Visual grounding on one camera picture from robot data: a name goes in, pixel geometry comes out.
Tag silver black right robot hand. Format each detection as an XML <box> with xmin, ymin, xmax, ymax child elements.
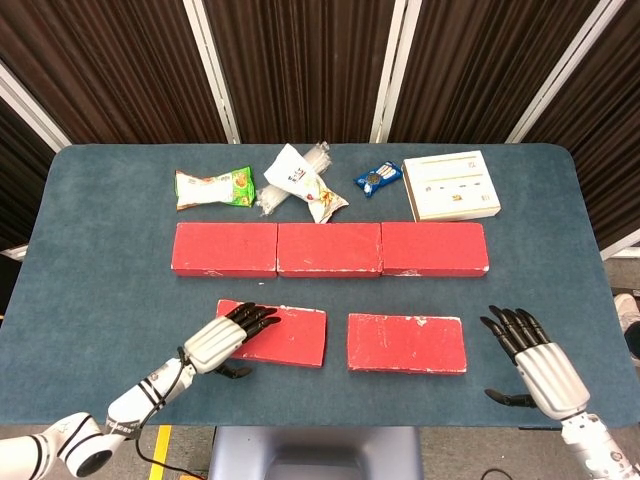
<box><xmin>479</xmin><ymin>304</ymin><xmax>592</xmax><ymax>421</ymax></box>

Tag blue felt table cover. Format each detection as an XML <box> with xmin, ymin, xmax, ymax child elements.
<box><xmin>0</xmin><ymin>143</ymin><xmax>640</xmax><ymax>429</ymax></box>

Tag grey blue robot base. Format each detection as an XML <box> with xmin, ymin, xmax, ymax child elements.
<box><xmin>207</xmin><ymin>426</ymin><xmax>425</xmax><ymax>480</ymax></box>

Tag clear plastic straw bag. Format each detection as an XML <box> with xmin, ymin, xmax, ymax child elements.
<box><xmin>255</xmin><ymin>141</ymin><xmax>332</xmax><ymax>217</ymax></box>

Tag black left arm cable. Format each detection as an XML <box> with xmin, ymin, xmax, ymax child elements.
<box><xmin>133</xmin><ymin>346</ymin><xmax>206</xmax><ymax>480</ymax></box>

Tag dark brown partition panel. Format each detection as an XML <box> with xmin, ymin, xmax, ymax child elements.
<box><xmin>388</xmin><ymin>0</ymin><xmax>599</xmax><ymax>145</ymax></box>
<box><xmin>203</xmin><ymin>0</ymin><xmax>399</xmax><ymax>145</ymax></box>
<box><xmin>522</xmin><ymin>0</ymin><xmax>640</xmax><ymax>251</ymax></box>
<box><xmin>0</xmin><ymin>0</ymin><xmax>229</xmax><ymax>146</ymax></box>
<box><xmin>0</xmin><ymin>97</ymin><xmax>59</xmax><ymax>251</ymax></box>

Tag yellow floor tape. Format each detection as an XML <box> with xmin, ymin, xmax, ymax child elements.
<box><xmin>148</xmin><ymin>424</ymin><xmax>173</xmax><ymax>480</ymax></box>

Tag red brick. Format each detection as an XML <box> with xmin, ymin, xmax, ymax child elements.
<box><xmin>215</xmin><ymin>298</ymin><xmax>329</xmax><ymax>370</ymax></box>
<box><xmin>170</xmin><ymin>222</ymin><xmax>279</xmax><ymax>279</ymax></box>
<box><xmin>346</xmin><ymin>312</ymin><xmax>469</xmax><ymax>375</ymax></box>
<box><xmin>380</xmin><ymin>221</ymin><xmax>491</xmax><ymax>278</ymax></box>
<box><xmin>276</xmin><ymin>222</ymin><xmax>384</xmax><ymax>279</ymax></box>

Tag green white snack bag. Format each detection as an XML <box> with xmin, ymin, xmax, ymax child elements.
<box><xmin>173</xmin><ymin>166</ymin><xmax>256</xmax><ymax>211</ymax></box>

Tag white shoe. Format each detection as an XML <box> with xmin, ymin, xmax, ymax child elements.
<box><xmin>613</xmin><ymin>292</ymin><xmax>640</xmax><ymax>336</ymax></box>

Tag blue cookie packet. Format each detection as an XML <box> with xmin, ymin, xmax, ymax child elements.
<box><xmin>353</xmin><ymin>160</ymin><xmax>404</xmax><ymax>199</ymax></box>

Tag white snack bag red print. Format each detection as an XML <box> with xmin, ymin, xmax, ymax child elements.
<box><xmin>263</xmin><ymin>143</ymin><xmax>350</xmax><ymax>225</ymax></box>

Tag white flat cardboard box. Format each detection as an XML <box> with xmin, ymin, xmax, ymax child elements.
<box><xmin>402</xmin><ymin>150</ymin><xmax>502</xmax><ymax>223</ymax></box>

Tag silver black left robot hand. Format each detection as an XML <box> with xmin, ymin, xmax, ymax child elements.
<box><xmin>182</xmin><ymin>301</ymin><xmax>282</xmax><ymax>380</ymax></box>

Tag white partition frame post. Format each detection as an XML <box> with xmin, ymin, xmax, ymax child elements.
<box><xmin>0</xmin><ymin>62</ymin><xmax>74</xmax><ymax>151</ymax></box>
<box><xmin>370</xmin><ymin>0</ymin><xmax>424</xmax><ymax>145</ymax></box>
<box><xmin>182</xmin><ymin>0</ymin><xmax>242</xmax><ymax>145</ymax></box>
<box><xmin>505</xmin><ymin>0</ymin><xmax>614</xmax><ymax>145</ymax></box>

